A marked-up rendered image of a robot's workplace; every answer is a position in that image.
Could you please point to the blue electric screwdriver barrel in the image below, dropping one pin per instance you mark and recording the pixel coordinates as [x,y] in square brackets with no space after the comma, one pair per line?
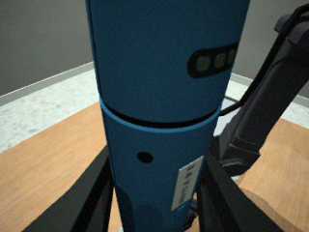
[162,70]

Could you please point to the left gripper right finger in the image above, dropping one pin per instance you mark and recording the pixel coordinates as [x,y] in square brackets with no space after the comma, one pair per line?
[235,210]

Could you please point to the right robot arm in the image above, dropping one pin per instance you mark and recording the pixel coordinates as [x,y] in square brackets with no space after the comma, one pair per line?
[238,146]

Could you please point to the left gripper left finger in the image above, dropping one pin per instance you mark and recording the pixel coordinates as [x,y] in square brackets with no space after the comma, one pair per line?
[89,199]

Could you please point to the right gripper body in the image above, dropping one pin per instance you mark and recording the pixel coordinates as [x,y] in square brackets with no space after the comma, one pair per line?
[194,207]

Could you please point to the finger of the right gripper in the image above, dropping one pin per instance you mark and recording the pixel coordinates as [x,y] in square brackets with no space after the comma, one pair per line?
[188,222]

